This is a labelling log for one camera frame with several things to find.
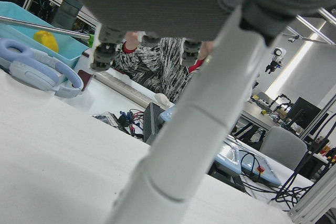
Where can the small green plastic clip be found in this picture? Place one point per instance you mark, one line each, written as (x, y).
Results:
(91, 41)

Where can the white background robot gripper arm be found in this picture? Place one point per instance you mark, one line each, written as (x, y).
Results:
(276, 58)

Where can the grey office chair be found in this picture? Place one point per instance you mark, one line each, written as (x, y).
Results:
(284, 145)

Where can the small black monitor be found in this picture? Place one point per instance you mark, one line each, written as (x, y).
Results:
(304, 113)

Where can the light blue plastic bin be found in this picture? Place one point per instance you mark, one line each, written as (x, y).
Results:
(15, 16)

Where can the white bottle with maroon label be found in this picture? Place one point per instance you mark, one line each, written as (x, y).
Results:
(84, 79)

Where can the small black desktop robot arm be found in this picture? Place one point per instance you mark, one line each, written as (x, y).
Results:
(283, 102)

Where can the pale blue over-ear headphones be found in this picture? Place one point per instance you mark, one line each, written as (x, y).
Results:
(31, 75)

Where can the person in black white sweater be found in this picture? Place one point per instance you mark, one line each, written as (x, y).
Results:
(155, 69)

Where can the dark finned metal box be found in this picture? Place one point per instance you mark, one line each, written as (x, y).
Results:
(153, 121)

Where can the left robot hand white grey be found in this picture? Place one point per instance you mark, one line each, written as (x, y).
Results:
(157, 3)

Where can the light blue tray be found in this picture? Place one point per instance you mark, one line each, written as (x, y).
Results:
(253, 167)

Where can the shiny metal rod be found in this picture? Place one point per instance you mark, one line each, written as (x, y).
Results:
(39, 26)

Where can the aluminium frame post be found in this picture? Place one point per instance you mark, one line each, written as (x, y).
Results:
(312, 197)

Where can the white computer mouse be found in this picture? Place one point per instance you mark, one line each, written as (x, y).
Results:
(161, 99)

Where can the white computer keyboard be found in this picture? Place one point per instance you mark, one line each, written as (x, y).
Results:
(123, 85)

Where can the frame-mounted small camera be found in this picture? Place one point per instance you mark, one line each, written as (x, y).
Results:
(292, 37)

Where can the yellow toy fruit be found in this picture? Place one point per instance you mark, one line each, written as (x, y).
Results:
(46, 41)

